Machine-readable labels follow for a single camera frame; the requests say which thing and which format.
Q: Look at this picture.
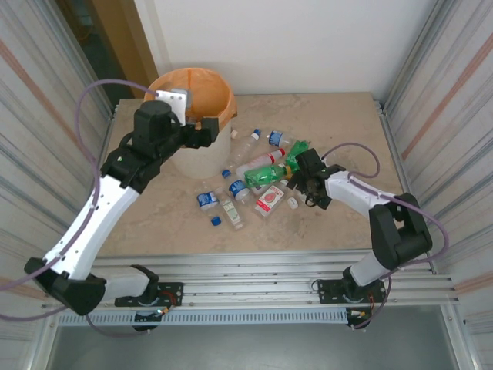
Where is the crushed green bottle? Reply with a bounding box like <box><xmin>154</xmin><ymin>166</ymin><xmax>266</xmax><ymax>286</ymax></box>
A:
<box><xmin>285</xmin><ymin>139</ymin><xmax>312</xmax><ymax>170</ymax></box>

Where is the clear bottle red label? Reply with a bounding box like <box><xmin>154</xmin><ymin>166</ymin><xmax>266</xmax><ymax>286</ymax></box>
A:
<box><xmin>253</xmin><ymin>180</ymin><xmax>289</xmax><ymax>219</ymax></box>

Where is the green bottle yellow cap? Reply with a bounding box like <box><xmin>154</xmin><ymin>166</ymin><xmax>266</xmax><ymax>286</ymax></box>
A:
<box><xmin>243</xmin><ymin>163</ymin><xmax>293</xmax><ymax>190</ymax></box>

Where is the crushed bottle blue label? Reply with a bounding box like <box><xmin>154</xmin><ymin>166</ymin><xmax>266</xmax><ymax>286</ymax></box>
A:
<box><xmin>267</xmin><ymin>129</ymin><xmax>293</xmax><ymax>150</ymax></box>
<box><xmin>196</xmin><ymin>180</ymin><xmax>220</xmax><ymax>211</ymax></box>

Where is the white bottle red cap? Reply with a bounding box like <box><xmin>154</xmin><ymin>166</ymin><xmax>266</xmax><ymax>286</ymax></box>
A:
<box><xmin>235</xmin><ymin>148</ymin><xmax>287</xmax><ymax>179</ymax></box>

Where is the clear bottle blue label blue cap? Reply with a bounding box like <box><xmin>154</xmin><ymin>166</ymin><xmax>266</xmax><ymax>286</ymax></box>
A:
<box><xmin>221</xmin><ymin>168</ymin><xmax>253</xmax><ymax>204</ymax></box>

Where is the clear bottle green label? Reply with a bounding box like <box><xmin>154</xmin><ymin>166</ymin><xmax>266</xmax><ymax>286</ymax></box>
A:
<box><xmin>215</xmin><ymin>187</ymin><xmax>246</xmax><ymax>231</ymax></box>

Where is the white plastic bin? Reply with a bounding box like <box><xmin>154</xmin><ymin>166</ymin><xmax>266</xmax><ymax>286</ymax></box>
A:
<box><xmin>169</xmin><ymin>115</ymin><xmax>233</xmax><ymax>180</ymax></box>

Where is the orange bin liner bag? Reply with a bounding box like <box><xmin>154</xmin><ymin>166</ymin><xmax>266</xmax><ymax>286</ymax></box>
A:
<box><xmin>148</xmin><ymin>67</ymin><xmax>238</xmax><ymax>132</ymax></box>

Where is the long clear bottle blue cap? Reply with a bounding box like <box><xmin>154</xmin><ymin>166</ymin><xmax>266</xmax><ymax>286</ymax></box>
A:
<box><xmin>224</xmin><ymin>128</ymin><xmax>263</xmax><ymax>170</ymax></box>

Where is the black right controller box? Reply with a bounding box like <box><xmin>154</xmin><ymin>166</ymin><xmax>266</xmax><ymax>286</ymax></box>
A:
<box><xmin>345</xmin><ymin>307</ymin><xmax>374</xmax><ymax>331</ymax></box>

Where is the black controller box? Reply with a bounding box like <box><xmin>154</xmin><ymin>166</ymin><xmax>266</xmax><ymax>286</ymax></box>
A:
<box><xmin>345</xmin><ymin>307</ymin><xmax>374</xmax><ymax>331</ymax></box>
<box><xmin>132</xmin><ymin>308</ymin><xmax>171</xmax><ymax>333</ymax></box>

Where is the black left controller box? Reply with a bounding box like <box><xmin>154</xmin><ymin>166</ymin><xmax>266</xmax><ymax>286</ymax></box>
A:
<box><xmin>132</xmin><ymin>308</ymin><xmax>171</xmax><ymax>333</ymax></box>

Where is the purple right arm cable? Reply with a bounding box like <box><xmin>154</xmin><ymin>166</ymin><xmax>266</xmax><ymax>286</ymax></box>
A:
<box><xmin>321</xmin><ymin>142</ymin><xmax>451</xmax><ymax>331</ymax></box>

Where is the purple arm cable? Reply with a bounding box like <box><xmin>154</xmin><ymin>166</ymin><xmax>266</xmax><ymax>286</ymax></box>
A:
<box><xmin>321</xmin><ymin>142</ymin><xmax>451</xmax><ymax>331</ymax></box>
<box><xmin>0</xmin><ymin>79</ymin><xmax>159</xmax><ymax>339</ymax></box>

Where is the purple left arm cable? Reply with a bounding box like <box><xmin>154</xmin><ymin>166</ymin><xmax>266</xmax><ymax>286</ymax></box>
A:
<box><xmin>0</xmin><ymin>79</ymin><xmax>159</xmax><ymax>339</ymax></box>

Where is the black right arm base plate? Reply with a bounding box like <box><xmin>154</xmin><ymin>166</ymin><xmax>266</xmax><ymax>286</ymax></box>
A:
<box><xmin>311</xmin><ymin>277</ymin><xmax>387</xmax><ymax>305</ymax></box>

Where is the brown wooden door frame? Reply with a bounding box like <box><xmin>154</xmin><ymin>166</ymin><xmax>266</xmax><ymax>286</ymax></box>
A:
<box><xmin>55</xmin><ymin>0</ymin><xmax>159</xmax><ymax>113</ymax></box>

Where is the aluminium rail frame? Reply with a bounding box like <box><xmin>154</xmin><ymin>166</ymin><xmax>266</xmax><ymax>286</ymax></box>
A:
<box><xmin>40</xmin><ymin>248</ymin><xmax>461</xmax><ymax>311</ymax></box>

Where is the grey slotted cable duct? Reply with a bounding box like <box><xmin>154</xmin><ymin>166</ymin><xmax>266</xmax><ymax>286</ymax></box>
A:
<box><xmin>56</xmin><ymin>308</ymin><xmax>350</xmax><ymax>328</ymax></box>

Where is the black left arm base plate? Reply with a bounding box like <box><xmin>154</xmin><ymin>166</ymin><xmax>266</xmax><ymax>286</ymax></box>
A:
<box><xmin>114</xmin><ymin>282</ymin><xmax>185</xmax><ymax>308</ymax></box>

